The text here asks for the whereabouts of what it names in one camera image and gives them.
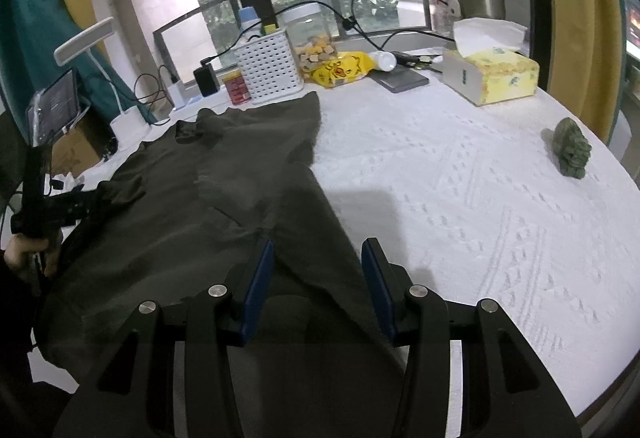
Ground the computer monitor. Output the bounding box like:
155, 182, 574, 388
622, 0, 640, 60

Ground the yellow tissue box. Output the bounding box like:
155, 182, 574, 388
442, 18, 541, 107

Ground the black charger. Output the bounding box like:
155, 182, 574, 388
194, 64, 220, 98

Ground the person's left hand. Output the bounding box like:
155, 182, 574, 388
4, 233, 63, 276

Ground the small white bottle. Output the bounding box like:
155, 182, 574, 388
367, 51, 398, 72

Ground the red can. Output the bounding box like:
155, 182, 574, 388
221, 70, 251, 106

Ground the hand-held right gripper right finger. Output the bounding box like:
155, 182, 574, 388
362, 238, 583, 438

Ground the cardboard box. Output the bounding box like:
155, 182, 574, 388
50, 110, 119, 175

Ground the teal curtain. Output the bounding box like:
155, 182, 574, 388
0, 0, 137, 131

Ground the tablet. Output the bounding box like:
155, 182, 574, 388
29, 68, 82, 147

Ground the green stone figurine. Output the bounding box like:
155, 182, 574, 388
541, 117, 593, 179

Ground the grey notebook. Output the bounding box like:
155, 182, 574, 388
375, 67, 431, 94

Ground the white plastic basket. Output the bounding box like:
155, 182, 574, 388
234, 25, 305, 106

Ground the glass snack jar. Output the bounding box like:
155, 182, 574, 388
282, 2, 335, 79

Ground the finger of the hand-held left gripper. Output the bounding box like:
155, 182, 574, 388
54, 188, 103, 225

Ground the blue cap bottle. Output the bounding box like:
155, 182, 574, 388
237, 7, 261, 42

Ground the dark olive shirt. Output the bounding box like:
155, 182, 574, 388
37, 93, 406, 389

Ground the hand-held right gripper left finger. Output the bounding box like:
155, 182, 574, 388
52, 239, 275, 438

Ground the long black charging cable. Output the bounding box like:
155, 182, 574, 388
202, 0, 457, 69

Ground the yellow snack bag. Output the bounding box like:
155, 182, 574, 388
310, 51, 376, 89

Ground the white desk lamp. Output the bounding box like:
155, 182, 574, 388
54, 17, 154, 149

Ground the looped black cable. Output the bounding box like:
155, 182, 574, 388
134, 73, 174, 127

